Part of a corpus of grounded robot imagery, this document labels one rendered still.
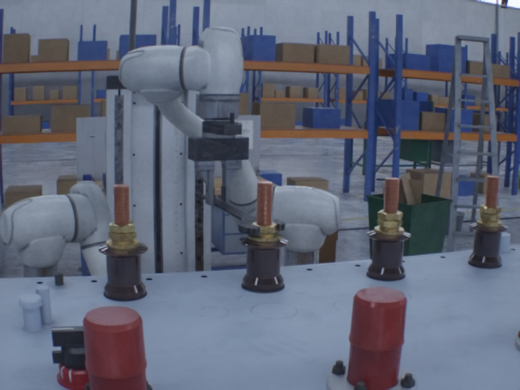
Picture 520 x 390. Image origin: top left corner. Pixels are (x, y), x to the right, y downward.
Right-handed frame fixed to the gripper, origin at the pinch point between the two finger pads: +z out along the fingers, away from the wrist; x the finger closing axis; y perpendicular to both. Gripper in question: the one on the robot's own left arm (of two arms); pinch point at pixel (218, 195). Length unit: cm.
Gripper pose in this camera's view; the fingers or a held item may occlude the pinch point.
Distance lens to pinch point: 142.3
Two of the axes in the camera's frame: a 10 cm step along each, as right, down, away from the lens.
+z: -0.2, 9.9, 1.7
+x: -9.1, 0.5, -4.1
